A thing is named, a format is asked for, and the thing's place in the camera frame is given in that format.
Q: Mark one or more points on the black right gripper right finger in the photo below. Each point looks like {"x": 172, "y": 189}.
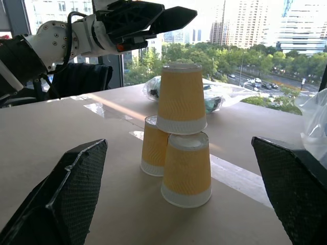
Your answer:
{"x": 296, "y": 194}

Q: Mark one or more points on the dark window frame post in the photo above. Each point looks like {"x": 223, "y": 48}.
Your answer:
{"x": 111, "y": 72}

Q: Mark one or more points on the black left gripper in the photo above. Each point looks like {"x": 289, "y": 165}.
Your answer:
{"x": 127, "y": 38}

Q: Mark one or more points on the clear plastic bag with parts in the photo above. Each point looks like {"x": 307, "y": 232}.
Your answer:
{"x": 217, "y": 98}

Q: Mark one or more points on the clear empty plastic bag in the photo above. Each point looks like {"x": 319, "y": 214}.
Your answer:
{"x": 315, "y": 122}

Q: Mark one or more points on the yellow white paper cup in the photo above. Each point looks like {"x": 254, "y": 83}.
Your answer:
{"x": 187, "y": 171}
{"x": 182, "y": 99}
{"x": 153, "y": 148}

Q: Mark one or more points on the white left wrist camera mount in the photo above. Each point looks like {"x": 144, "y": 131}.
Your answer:
{"x": 103, "y": 45}

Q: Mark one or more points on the black office chair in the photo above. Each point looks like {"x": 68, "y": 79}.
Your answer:
{"x": 81, "y": 79}

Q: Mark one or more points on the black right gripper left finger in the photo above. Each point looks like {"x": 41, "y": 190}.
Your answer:
{"x": 74, "y": 189}

